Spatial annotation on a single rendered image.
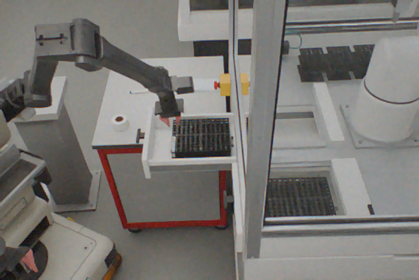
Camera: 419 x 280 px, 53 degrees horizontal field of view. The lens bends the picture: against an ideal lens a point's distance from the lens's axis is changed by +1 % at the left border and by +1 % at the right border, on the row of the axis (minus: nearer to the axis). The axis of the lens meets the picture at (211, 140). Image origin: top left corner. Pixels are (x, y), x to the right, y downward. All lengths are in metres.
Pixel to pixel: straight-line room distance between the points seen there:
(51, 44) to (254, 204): 0.59
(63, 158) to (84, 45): 1.38
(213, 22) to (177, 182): 0.84
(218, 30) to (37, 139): 1.07
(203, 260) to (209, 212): 0.27
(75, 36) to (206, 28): 1.31
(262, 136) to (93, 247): 1.41
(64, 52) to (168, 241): 1.56
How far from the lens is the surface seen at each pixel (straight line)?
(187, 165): 1.54
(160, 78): 1.30
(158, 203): 2.16
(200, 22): 2.24
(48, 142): 2.27
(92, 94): 3.37
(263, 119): 0.82
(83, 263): 2.09
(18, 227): 1.63
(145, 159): 1.51
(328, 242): 1.21
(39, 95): 1.33
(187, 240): 2.38
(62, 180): 2.49
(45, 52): 1.03
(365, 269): 1.38
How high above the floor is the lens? 2.04
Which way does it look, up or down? 46 degrees down
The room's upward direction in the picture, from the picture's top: 3 degrees counter-clockwise
